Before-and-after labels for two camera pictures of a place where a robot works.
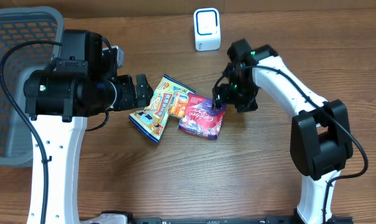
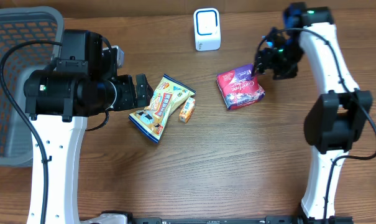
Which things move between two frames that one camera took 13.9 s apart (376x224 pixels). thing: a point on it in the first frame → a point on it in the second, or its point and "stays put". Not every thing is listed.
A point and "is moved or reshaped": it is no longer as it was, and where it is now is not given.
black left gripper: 125,83 stays put
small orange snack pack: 178,104 → 187,110
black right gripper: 250,102 → 266,60
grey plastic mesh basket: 10,132 stays put
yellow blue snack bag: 150,122 stays put
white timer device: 207,29 stays put
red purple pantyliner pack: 201,119 is moved or reshaped
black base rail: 330,218 stays put
